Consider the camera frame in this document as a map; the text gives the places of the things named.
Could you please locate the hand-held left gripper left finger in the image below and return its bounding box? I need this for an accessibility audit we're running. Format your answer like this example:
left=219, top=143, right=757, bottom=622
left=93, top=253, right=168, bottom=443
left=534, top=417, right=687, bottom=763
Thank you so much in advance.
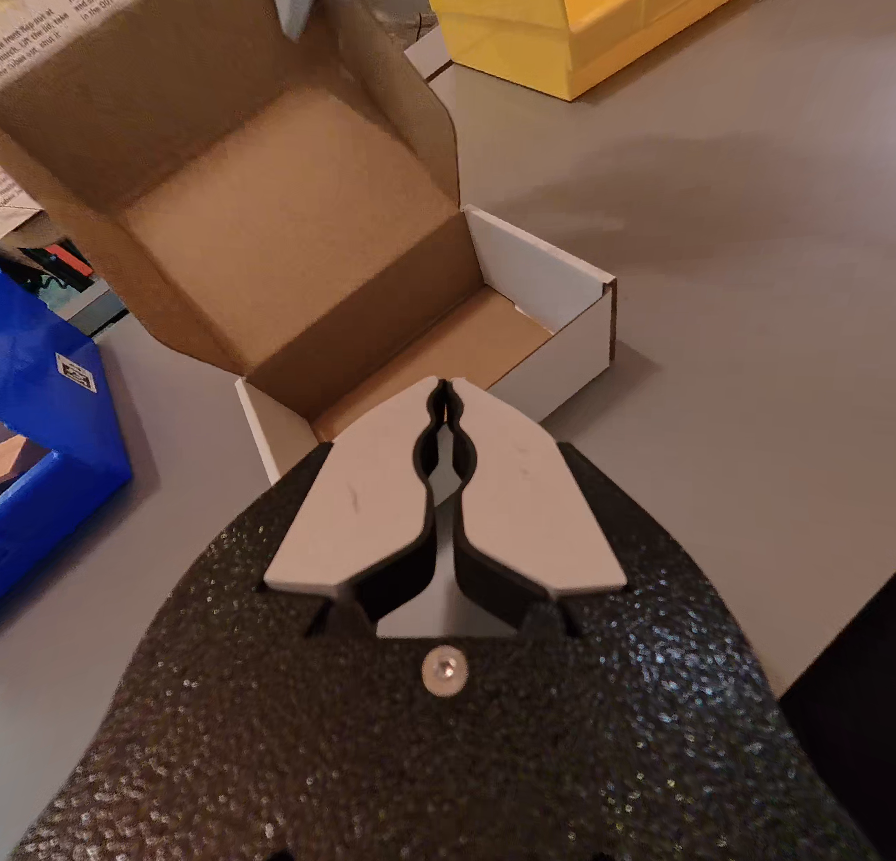
left=264, top=376, right=450, bottom=625

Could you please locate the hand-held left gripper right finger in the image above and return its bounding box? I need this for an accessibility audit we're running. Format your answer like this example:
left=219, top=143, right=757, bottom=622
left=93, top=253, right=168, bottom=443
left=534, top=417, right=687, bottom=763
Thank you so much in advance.
left=447, top=376, right=628, bottom=629

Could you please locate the yellow plastic bin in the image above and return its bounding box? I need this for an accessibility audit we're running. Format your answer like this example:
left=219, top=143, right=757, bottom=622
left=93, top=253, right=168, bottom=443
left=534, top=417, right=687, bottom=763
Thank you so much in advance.
left=427, top=0, right=767, bottom=102

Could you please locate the white cardboard mailer box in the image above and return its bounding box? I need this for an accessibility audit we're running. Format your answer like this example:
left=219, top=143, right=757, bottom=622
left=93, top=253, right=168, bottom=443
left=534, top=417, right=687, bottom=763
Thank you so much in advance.
left=0, top=0, right=618, bottom=489

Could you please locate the blue plastic bin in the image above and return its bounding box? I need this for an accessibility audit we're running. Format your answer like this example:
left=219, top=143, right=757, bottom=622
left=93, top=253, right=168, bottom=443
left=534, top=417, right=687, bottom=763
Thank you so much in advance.
left=0, top=256, right=134, bottom=599

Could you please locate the printed instruction board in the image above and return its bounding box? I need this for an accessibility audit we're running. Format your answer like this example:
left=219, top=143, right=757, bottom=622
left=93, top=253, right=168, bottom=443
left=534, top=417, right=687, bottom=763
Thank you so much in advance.
left=0, top=0, right=177, bottom=241

